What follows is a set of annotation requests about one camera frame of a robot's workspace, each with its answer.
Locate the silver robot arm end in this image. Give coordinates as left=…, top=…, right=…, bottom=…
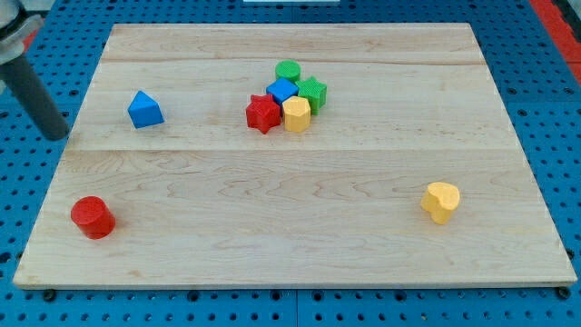
left=1, top=0, right=44, bottom=64

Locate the blue triangle block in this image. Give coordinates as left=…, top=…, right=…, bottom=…
left=127, top=91, right=164, bottom=129

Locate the wooden board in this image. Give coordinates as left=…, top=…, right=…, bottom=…
left=14, top=23, right=577, bottom=290

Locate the yellow hexagon block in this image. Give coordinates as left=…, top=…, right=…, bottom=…
left=282, top=96, right=311, bottom=133

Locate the red star block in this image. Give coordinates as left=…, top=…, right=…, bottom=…
left=245, top=94, right=281, bottom=134

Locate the green star block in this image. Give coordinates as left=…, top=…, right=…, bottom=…
left=295, top=76, right=328, bottom=115

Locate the blue cube block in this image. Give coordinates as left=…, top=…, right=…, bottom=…
left=266, top=78, right=299, bottom=104

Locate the green cylinder block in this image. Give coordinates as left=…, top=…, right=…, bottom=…
left=275, top=60, right=301, bottom=83

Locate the yellow heart block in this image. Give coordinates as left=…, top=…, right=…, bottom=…
left=420, top=182, right=460, bottom=225

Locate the red cylinder block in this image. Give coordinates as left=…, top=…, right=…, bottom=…
left=70, top=196, right=116, bottom=240

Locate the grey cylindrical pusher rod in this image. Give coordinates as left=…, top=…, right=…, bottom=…
left=1, top=54, right=70, bottom=141

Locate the red floor strip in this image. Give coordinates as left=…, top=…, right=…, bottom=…
left=529, top=0, right=580, bottom=82

